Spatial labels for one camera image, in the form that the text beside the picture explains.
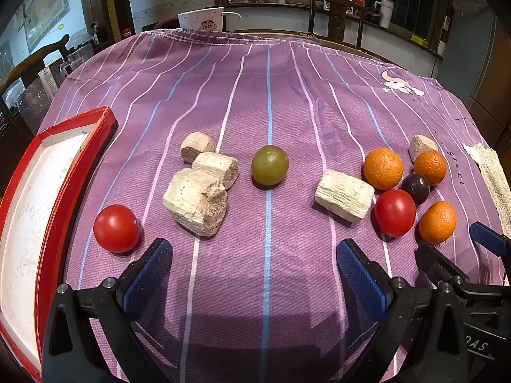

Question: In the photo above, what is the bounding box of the mandarin orange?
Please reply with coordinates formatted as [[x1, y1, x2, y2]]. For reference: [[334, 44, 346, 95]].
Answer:
[[363, 147, 405, 191], [414, 151, 448, 186], [418, 201, 457, 245]]

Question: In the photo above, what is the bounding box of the small sugarcane chunk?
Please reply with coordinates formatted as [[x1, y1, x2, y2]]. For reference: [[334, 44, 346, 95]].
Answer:
[[180, 132, 216, 164], [409, 134, 439, 162]]

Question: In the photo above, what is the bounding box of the purple striped tablecloth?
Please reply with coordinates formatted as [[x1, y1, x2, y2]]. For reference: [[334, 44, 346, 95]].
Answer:
[[38, 28, 511, 383]]

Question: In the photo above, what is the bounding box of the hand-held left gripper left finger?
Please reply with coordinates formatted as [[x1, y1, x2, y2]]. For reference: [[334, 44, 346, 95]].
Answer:
[[42, 238, 174, 383]]

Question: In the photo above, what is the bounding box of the white tumbler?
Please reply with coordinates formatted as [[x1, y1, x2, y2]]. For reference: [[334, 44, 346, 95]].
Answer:
[[379, 0, 395, 29]]

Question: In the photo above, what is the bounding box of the wall poster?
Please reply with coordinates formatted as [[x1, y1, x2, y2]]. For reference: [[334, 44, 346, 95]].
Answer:
[[16, 0, 70, 52]]

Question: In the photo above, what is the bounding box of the white cartoon mug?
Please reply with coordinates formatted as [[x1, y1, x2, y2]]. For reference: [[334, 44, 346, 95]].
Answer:
[[178, 8, 242, 33]]

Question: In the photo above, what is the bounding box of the red tomato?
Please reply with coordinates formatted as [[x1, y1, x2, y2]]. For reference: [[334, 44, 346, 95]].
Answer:
[[374, 189, 417, 237], [93, 204, 142, 254]]

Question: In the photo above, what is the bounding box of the curved-back wooden chair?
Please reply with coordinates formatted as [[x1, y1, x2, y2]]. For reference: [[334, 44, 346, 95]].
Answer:
[[0, 34, 70, 136]]

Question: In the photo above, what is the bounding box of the dark wooden chair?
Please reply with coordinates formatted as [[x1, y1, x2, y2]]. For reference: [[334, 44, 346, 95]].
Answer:
[[305, 0, 372, 49]]

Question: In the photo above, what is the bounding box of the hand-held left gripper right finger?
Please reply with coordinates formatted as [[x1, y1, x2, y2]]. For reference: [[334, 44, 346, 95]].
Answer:
[[335, 238, 471, 383]]

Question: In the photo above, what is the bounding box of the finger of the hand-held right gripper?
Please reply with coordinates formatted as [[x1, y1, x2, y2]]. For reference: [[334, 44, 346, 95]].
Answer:
[[415, 244, 471, 288], [469, 221, 511, 258]]

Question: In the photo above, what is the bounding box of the glass pitcher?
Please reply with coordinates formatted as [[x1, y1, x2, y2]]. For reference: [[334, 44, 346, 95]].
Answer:
[[60, 44, 94, 76]]

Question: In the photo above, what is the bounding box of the dark purple plum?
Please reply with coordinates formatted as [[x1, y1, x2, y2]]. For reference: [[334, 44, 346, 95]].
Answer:
[[401, 173, 431, 205]]

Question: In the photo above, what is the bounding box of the green round fruit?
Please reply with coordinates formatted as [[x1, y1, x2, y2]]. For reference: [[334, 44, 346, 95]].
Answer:
[[251, 145, 290, 187]]

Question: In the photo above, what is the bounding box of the white package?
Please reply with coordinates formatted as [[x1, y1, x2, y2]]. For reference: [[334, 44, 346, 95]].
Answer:
[[38, 66, 58, 98]]

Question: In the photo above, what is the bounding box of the red-rimmed white tray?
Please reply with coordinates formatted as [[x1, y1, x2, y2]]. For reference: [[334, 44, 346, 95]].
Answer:
[[0, 106, 119, 383]]

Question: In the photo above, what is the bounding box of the large broken sugarcane chunk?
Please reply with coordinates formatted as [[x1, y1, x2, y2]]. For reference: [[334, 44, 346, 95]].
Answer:
[[162, 168, 229, 238]]

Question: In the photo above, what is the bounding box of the beige loofah strip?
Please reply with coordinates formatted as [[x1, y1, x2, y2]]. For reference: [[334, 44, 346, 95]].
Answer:
[[463, 141, 511, 228]]

